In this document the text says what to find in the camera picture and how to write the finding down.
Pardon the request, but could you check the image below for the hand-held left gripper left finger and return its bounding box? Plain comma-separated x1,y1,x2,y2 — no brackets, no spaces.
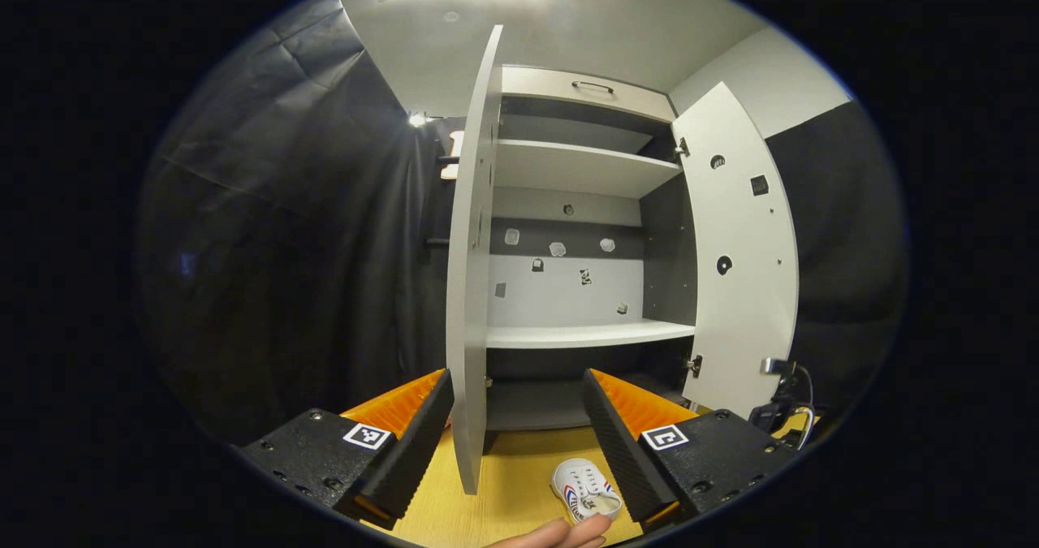
231,368,455,531

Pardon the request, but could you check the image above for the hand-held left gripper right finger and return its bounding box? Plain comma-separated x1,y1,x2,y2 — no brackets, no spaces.
581,368,800,534

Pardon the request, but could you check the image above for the white striped canvas shoe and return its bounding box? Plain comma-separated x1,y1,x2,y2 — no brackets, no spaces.
550,457,624,524

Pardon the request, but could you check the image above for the white cabinet door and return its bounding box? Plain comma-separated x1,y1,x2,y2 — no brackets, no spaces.
445,24,504,496
670,82,800,419

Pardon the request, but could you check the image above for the white grey shoe cabinet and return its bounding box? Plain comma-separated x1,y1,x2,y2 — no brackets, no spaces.
485,65,699,434

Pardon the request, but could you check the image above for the white cabinet drawer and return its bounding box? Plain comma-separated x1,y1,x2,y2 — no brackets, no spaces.
501,67,676,123

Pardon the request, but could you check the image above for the black door handle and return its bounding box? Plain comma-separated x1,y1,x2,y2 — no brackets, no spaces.
422,153,460,248

